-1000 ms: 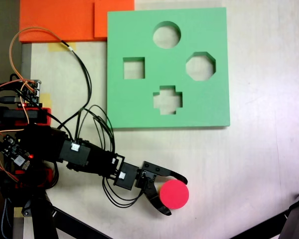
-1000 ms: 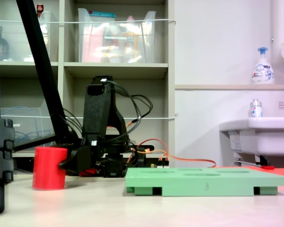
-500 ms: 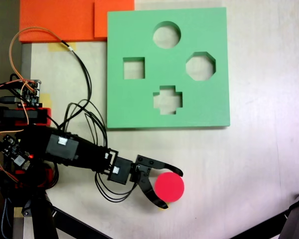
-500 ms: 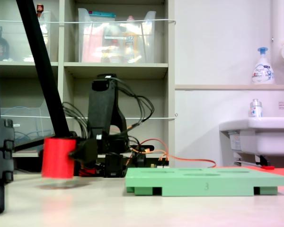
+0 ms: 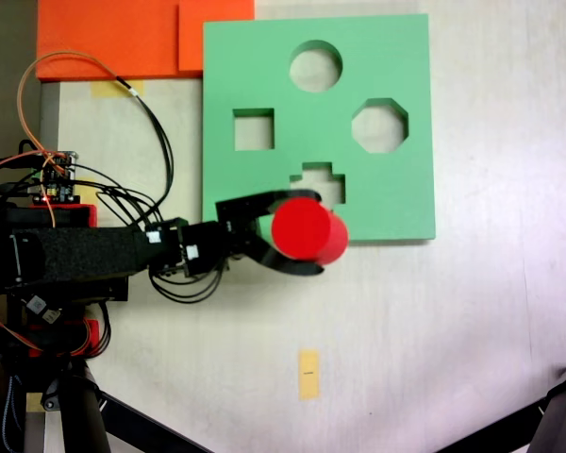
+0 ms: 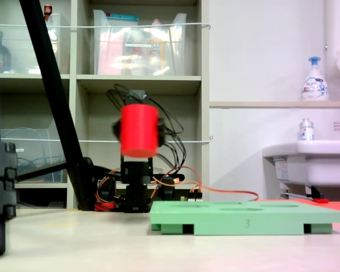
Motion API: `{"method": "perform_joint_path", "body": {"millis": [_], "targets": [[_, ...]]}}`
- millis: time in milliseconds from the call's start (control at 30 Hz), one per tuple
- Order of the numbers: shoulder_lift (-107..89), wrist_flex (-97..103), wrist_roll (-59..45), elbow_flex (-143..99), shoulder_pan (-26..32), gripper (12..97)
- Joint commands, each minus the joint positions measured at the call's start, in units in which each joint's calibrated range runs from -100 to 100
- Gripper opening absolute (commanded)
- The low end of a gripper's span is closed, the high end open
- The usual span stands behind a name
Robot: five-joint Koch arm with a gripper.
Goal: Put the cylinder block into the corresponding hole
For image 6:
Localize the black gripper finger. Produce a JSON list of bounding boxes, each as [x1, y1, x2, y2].
[[110, 118, 123, 143], [156, 118, 168, 144]]

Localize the red cylinder block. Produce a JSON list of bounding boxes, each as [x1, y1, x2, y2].
[[120, 103, 160, 159]]

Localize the small orange foam block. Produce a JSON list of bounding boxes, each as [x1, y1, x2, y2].
[[317, 201, 340, 220]]

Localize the beige shelf unit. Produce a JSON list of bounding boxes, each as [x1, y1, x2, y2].
[[0, 0, 210, 210]]

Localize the circuit board with connectors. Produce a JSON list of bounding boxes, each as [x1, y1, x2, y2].
[[178, 184, 204, 202]]

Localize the clear bin with supplies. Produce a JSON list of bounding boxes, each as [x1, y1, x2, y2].
[[92, 10, 188, 77]]

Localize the red table clamp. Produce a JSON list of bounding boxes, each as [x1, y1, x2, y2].
[[95, 199, 117, 212]]

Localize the pink cap bottle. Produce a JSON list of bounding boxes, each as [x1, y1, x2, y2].
[[147, 18, 167, 75]]

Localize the teal edged package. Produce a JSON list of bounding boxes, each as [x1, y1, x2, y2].
[[106, 13, 139, 27]]

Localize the clear bin with dark bottle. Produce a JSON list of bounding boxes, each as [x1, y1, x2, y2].
[[0, 12, 62, 75]]

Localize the green shape sorter board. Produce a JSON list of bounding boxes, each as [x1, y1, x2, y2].
[[149, 200, 340, 236]]

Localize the notched black tripod leg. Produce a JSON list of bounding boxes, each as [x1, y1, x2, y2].
[[0, 0, 18, 257]]

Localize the dark glass bottle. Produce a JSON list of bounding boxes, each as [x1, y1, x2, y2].
[[0, 31, 12, 74]]

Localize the small clear sanitizer bottle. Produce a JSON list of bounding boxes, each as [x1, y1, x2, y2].
[[299, 118, 315, 142]]

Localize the white sink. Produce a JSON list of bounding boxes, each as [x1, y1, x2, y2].
[[262, 139, 340, 199]]

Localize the white blue soap pump bottle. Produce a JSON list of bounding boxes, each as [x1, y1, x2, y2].
[[301, 56, 329, 102]]

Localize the white cord across shelf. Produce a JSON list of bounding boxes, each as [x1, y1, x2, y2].
[[0, 135, 214, 144], [0, 22, 212, 31]]

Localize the black servo wire loops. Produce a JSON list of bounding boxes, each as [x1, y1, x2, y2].
[[106, 83, 188, 171]]

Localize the clear bin with blue cable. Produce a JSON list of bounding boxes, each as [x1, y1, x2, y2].
[[0, 118, 67, 184]]

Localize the orange cable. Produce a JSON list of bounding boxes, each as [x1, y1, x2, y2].
[[150, 166, 260, 202]]

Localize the blue cable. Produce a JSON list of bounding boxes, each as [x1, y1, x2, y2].
[[1, 127, 55, 177]]

